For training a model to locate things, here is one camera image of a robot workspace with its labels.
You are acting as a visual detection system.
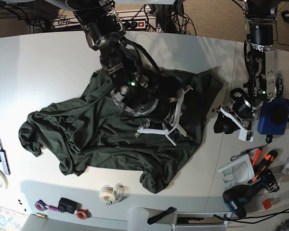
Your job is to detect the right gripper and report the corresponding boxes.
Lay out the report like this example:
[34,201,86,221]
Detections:
[135,85,193,146]

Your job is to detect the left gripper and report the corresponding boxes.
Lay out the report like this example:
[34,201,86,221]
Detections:
[213,98,263,141]

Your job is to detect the blue box with black knob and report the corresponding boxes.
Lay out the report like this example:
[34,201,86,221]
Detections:
[257,71,289,145]

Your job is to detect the dark green t-shirt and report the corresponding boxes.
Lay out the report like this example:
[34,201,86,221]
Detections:
[18,69,223,194]

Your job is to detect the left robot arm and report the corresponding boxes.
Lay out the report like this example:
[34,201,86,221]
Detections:
[213,0,283,141]

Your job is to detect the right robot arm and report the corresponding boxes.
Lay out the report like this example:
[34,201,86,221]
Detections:
[52,0,191,145]

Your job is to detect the rolled paper sheet with drawing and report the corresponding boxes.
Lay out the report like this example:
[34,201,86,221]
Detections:
[218,154,254,188]

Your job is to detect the orange black utility knife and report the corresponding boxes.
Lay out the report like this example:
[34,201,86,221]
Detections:
[247,150,278,184]

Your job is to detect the red square sticker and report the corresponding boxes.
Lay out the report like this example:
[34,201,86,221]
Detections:
[262,199,272,210]

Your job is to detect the black power strip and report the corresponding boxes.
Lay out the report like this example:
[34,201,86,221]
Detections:
[123,21,146,31]

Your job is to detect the clear tape rolls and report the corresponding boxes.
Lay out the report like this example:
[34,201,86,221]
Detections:
[99,183,125,205]

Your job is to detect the red tape roll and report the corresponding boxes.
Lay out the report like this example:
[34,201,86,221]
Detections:
[76,209,88,220]

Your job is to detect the purple tape roll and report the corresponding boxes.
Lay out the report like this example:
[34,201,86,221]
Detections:
[35,200,47,211]

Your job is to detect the grey usb hub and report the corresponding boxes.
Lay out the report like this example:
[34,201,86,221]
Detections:
[0,150,10,175]

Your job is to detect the dark teal cordless drill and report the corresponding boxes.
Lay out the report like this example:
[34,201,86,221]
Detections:
[223,169,279,219]

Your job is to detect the black strap handle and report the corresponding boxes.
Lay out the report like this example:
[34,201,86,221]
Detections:
[147,207,176,225]

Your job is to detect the black action camera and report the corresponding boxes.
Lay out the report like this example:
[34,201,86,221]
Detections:
[58,197,77,214]

